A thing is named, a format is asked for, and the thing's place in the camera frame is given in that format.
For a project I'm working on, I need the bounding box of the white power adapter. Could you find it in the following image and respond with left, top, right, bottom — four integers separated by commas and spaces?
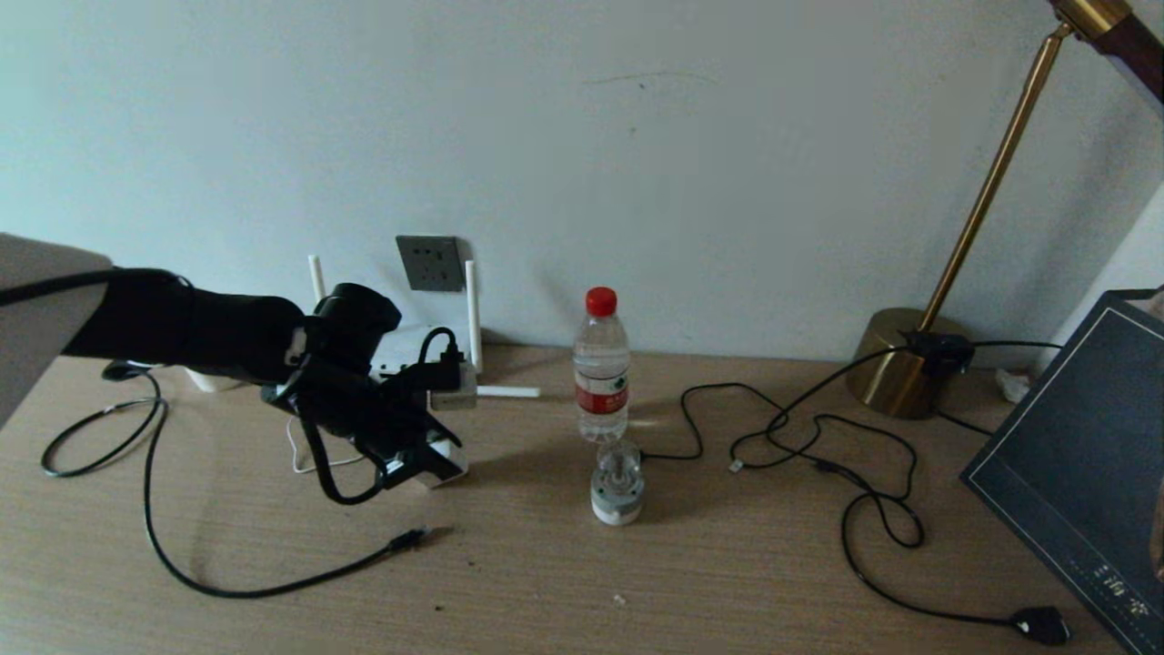
384, 438, 470, 490

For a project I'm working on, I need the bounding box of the white wifi router with antennas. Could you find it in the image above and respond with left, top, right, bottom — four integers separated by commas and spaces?
309, 255, 541, 399

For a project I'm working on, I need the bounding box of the white toilet paper roll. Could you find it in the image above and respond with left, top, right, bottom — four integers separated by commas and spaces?
185, 367, 245, 393

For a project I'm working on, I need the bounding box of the water bottle with red cap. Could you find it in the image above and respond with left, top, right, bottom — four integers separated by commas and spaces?
574, 287, 631, 443

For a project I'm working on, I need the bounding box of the small clear humidifier grey base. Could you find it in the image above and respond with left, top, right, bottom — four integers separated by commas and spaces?
590, 440, 647, 526

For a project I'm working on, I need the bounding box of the brass desk lamp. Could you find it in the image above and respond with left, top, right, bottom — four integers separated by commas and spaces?
844, 0, 1164, 420

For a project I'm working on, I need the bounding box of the small black lamp connector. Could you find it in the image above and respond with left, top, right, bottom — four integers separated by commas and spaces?
900, 332, 972, 378

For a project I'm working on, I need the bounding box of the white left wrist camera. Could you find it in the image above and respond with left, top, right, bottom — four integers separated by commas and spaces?
427, 359, 479, 410

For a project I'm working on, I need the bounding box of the black cable with round disc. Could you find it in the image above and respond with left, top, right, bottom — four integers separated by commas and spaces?
41, 361, 430, 599

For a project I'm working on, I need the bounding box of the grey wall power socket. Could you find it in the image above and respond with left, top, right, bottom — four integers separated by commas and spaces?
396, 236, 467, 293

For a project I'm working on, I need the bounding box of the black usb cable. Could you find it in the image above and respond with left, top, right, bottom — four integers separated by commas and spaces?
637, 383, 792, 461

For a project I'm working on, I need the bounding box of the black cable with silver connector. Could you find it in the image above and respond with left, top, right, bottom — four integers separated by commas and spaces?
728, 344, 910, 474

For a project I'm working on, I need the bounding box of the black lamp power cord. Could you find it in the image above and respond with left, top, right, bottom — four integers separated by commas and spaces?
768, 414, 1072, 647

